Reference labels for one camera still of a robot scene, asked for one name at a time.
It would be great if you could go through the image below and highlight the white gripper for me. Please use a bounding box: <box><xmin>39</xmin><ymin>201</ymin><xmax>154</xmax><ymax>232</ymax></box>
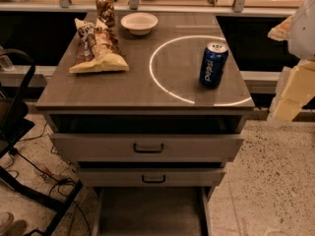
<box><xmin>268</xmin><ymin>0</ymin><xmax>315</xmax><ymax>122</ymax></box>

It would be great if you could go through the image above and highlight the blue pepsi can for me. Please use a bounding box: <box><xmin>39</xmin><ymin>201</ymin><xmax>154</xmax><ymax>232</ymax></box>
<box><xmin>199</xmin><ymin>41</ymin><xmax>228</xmax><ymax>89</ymax></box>

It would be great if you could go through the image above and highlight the brown chip bag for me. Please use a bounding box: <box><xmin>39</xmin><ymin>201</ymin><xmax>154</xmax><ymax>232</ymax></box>
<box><xmin>69</xmin><ymin>19</ymin><xmax>129</xmax><ymax>74</ymax></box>

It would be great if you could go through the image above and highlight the brown patterned drink can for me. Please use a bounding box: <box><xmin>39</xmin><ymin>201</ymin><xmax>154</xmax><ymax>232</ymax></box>
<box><xmin>95</xmin><ymin>0</ymin><xmax>115</xmax><ymax>27</ymax></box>

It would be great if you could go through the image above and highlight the white paper bowl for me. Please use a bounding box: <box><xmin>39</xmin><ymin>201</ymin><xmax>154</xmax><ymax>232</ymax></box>
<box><xmin>121</xmin><ymin>13</ymin><xmax>158</xmax><ymax>35</ymax></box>

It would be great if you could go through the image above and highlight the grey drawer cabinet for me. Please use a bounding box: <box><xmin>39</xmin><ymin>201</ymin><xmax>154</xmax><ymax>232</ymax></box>
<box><xmin>37</xmin><ymin>13</ymin><xmax>254</xmax><ymax>236</ymax></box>

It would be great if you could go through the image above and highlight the upper grey drawer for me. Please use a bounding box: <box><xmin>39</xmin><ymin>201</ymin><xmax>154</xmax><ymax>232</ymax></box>
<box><xmin>51</xmin><ymin>134</ymin><xmax>243</xmax><ymax>163</ymax></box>

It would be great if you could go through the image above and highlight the grey drawer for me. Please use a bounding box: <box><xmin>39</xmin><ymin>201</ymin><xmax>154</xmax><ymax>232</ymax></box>
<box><xmin>78</xmin><ymin>168</ymin><xmax>225</xmax><ymax>187</ymax></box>
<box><xmin>51</xmin><ymin>134</ymin><xmax>243</xmax><ymax>163</ymax></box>

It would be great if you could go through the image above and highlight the lower grey drawer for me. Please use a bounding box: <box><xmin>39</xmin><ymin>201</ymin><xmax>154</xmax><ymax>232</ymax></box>
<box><xmin>78</xmin><ymin>168</ymin><xmax>225</xmax><ymax>187</ymax></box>

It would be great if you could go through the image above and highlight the light-coloured shoe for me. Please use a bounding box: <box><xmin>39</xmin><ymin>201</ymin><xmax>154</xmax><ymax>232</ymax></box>
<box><xmin>0</xmin><ymin>212</ymin><xmax>28</xmax><ymax>236</ymax></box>

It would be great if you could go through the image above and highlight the black floor cable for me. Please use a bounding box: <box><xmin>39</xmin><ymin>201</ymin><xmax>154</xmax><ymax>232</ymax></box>
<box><xmin>6</xmin><ymin>121</ymin><xmax>93</xmax><ymax>236</ymax></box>

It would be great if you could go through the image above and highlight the black chair frame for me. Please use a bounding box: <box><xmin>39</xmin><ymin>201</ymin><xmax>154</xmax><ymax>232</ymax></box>
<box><xmin>0</xmin><ymin>48</ymin><xmax>84</xmax><ymax>236</ymax></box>

